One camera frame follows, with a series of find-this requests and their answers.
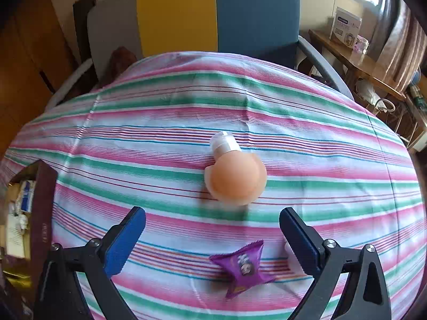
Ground purple candy packet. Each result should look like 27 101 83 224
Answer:
209 239 277 299

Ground white paper card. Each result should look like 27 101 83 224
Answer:
6 213 30 258

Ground brown plush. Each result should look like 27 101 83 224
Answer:
100 47 137 87

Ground clear plastic bag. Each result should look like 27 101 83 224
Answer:
355 80 381 107

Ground striped curtain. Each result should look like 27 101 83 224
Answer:
375 0 427 90

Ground white wire rack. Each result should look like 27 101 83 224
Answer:
387 102 426 155

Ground white cable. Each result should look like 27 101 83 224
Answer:
372 98 396 114

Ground gold box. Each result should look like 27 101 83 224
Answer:
0 159 59 294

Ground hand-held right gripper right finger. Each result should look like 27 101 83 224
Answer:
278 207 392 320

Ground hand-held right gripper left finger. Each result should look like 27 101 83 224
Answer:
33 206 147 320

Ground wooden wardrobe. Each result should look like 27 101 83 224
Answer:
0 0 87 154

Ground orange round bottle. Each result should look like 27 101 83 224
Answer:
204 131 267 205

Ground white blue packet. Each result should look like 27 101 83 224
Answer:
19 180 37 213

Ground white carton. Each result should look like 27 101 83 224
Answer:
330 7 362 49

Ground grey yellow blue headboard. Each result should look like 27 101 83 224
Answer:
87 0 301 77

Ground pink green striped sheet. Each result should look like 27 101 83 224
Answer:
0 51 427 320

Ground wooden side table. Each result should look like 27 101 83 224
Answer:
309 29 409 107

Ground small white object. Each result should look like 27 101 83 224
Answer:
283 243 302 270

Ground grey bed rail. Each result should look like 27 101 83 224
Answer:
45 58 97 109
297 37 355 102

